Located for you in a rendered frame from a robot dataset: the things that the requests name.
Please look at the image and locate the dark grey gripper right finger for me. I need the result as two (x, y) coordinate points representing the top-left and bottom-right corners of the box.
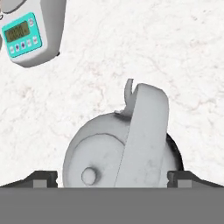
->
(166, 170), (224, 189)

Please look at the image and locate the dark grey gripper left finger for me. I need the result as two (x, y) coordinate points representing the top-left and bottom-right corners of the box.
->
(0, 170), (59, 189)

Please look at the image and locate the grey kettle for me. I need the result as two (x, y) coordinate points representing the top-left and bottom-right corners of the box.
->
(62, 78), (185, 188)

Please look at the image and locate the white kitchen scale teal panel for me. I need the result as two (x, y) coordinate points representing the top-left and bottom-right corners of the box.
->
(0, 0), (67, 69)

